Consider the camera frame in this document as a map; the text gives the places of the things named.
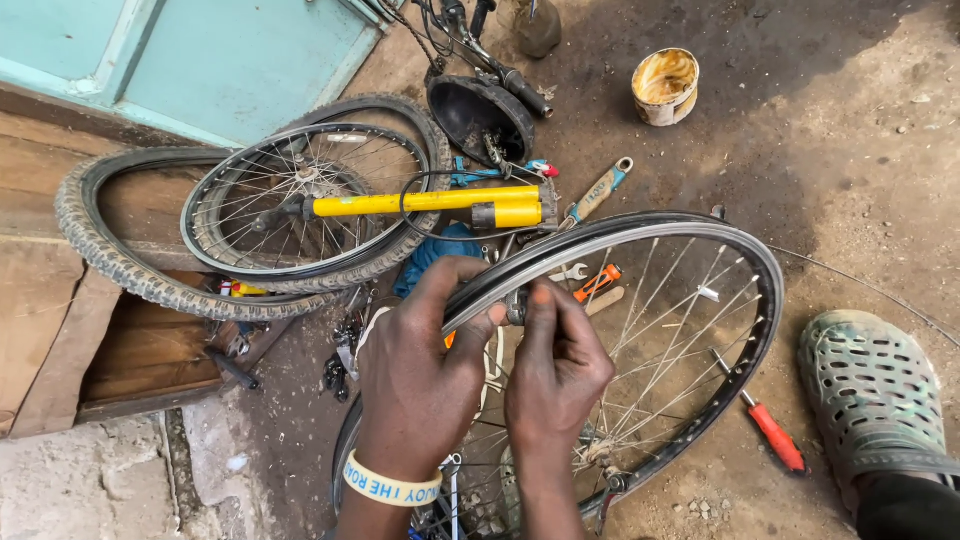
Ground person's left hand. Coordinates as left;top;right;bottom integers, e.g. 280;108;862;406
356;255;510;481

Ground person's right hand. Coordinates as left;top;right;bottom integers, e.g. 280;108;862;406
504;279;617;453

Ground large spoked bicycle wheel rim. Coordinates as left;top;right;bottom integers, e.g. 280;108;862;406
330;210;786;540

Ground black derailleur parts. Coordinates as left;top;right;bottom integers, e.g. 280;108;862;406
321;311;366;404

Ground yellow rubber wristband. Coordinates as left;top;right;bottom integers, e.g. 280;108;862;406
342;448;444;508

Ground blue cloth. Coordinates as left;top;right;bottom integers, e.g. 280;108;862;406
392;222;485;300

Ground yellow bicycle hand pump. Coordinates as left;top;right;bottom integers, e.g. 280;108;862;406
251;182;561;234

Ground yellow bottle with red cap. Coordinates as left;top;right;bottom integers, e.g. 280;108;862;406
218;279;269;300

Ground small knobby black tyre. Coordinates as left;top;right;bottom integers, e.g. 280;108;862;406
187;92;454;295

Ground small spoked bicycle wheel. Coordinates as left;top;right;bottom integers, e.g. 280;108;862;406
180;122;432;276

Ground black plastic bowl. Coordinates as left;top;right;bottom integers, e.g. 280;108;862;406
426;74;537;169

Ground green perforated rubber clog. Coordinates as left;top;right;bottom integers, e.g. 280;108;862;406
797;309;960;492

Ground grease tin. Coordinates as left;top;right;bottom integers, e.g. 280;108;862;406
630;47;701;128

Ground large knobby black tyre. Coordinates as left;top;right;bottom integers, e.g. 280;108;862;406
54;145;339;322

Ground teal metal door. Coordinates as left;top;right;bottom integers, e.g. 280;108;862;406
0;0;399;149

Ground wooden box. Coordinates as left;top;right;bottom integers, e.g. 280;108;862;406
0;82;301;441

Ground black trouser leg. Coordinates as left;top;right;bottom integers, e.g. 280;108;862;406
855;472;960;540

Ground white cord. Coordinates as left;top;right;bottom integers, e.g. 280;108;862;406
477;327;506;421

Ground wooden tool handle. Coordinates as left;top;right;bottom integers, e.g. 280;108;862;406
585;285;626;317

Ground orange handled tool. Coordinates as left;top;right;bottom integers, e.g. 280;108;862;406
573;263;624;304

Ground black handled tool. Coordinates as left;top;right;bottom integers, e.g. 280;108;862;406
204;345;261;392

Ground adjustable wrench with blue handle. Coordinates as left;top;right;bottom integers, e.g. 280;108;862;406
558;156;635;232

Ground blue handled pliers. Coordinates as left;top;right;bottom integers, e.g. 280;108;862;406
450;156;561;189

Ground red handled screwdriver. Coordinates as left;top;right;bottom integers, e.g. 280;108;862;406
708;347;809;477

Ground bicycle handlebar with black grip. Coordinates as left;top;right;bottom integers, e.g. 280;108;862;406
431;0;555;120

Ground thin steel wire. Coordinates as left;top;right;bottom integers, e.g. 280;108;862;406
765;243;960;349

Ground bicycle chain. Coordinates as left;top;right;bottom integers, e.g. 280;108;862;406
375;0;448;85

